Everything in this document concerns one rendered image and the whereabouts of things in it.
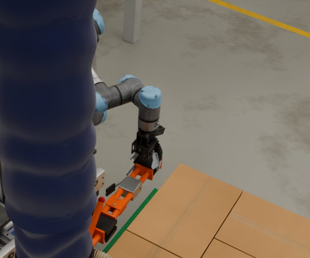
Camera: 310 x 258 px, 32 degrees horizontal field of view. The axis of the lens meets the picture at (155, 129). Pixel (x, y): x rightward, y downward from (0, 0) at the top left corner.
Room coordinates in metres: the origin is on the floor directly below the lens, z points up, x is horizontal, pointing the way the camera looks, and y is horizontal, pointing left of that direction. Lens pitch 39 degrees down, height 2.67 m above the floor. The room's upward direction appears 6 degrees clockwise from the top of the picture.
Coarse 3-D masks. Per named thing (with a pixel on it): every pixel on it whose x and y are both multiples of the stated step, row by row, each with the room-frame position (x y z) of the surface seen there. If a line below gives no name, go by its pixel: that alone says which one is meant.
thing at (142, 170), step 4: (140, 160) 1.52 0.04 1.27; (144, 160) 1.52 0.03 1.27; (148, 160) 1.53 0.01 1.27; (152, 160) 1.53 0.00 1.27; (136, 164) 1.50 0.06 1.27; (140, 164) 1.50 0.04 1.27; (144, 164) 1.50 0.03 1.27; (148, 164) 1.50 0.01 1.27; (140, 168) 1.49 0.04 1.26; (144, 168) 1.48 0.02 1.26; (148, 168) 1.48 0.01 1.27; (160, 168) 1.54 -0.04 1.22; (140, 172) 1.49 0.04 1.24; (144, 172) 1.48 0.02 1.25; (148, 172) 1.48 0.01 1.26; (152, 172) 1.47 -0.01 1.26; (156, 172) 1.52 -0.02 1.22; (152, 176) 1.47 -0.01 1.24
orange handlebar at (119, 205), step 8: (136, 168) 1.49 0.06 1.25; (144, 176) 1.45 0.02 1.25; (120, 192) 1.36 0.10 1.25; (128, 192) 1.36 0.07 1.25; (112, 200) 1.31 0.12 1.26; (120, 200) 1.32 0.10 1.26; (128, 200) 1.33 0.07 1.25; (104, 208) 1.27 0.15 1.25; (112, 208) 1.30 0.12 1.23; (120, 208) 1.28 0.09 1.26; (96, 240) 1.13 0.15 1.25
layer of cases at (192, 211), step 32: (160, 192) 2.07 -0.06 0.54; (192, 192) 2.09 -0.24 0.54; (224, 192) 2.12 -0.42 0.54; (160, 224) 1.84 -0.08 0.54; (192, 224) 1.87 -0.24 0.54; (224, 224) 1.89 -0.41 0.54; (256, 224) 1.91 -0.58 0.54; (288, 224) 1.93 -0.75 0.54; (128, 256) 1.62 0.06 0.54; (160, 256) 1.64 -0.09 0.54; (192, 256) 1.66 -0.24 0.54; (224, 256) 1.68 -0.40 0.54; (256, 256) 1.70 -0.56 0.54; (288, 256) 1.72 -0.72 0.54
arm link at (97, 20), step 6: (96, 12) 1.90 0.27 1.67; (96, 18) 1.88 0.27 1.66; (96, 24) 1.87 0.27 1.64; (102, 24) 1.89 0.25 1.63; (96, 30) 1.87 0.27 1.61; (102, 30) 1.89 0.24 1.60; (96, 114) 1.83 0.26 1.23; (102, 114) 1.84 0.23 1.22; (96, 120) 1.82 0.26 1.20; (102, 120) 1.84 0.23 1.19
